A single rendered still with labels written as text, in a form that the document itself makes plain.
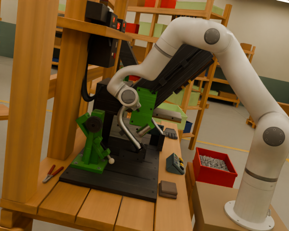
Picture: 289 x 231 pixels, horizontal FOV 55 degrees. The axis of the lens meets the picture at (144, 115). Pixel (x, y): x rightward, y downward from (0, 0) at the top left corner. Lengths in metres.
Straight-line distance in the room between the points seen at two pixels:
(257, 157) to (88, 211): 0.64
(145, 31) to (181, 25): 3.90
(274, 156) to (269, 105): 0.20
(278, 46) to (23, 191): 10.84
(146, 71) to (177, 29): 0.21
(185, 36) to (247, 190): 0.62
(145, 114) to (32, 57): 0.77
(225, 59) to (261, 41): 10.08
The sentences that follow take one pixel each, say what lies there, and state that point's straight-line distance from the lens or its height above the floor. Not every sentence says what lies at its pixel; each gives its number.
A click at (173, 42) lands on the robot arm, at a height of 1.53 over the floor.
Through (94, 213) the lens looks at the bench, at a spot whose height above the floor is 0.88.
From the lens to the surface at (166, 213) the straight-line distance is 1.13.
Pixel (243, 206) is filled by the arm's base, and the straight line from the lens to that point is 1.15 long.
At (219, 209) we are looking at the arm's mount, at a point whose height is 0.94.
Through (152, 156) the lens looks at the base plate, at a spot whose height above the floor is 0.90.
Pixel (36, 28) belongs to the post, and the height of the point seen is 1.48.
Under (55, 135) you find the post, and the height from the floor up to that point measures 1.00.
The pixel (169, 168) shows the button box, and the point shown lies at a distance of 1.45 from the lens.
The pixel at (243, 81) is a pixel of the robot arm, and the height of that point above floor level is 1.45.
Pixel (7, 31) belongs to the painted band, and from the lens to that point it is 11.74.
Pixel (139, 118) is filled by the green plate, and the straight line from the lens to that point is 1.51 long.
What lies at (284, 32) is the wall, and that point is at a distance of 11.49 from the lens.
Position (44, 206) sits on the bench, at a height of 0.88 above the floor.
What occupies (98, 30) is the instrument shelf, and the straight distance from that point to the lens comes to 1.17.
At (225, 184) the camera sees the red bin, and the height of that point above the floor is 0.85.
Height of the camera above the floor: 1.50
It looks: 14 degrees down
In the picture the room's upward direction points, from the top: 12 degrees clockwise
